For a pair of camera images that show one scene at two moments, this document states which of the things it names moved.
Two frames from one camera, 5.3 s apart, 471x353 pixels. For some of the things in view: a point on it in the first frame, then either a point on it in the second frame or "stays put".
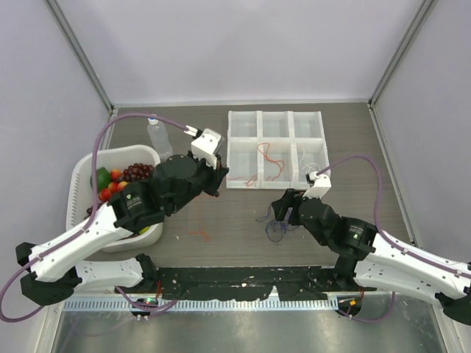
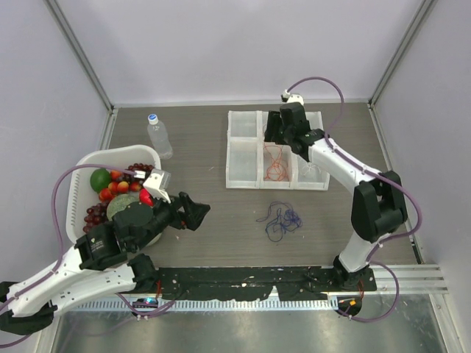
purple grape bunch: (137, 172) stays put
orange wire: (198, 231) -> (277, 172)
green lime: (103, 178) stays put
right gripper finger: (280, 207) -> (274, 131)
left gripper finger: (221, 171) -> (193, 213)
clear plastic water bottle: (159, 137) stays put
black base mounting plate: (252, 283) stays put
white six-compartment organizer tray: (274, 149) stays put
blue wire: (274, 229) stays put
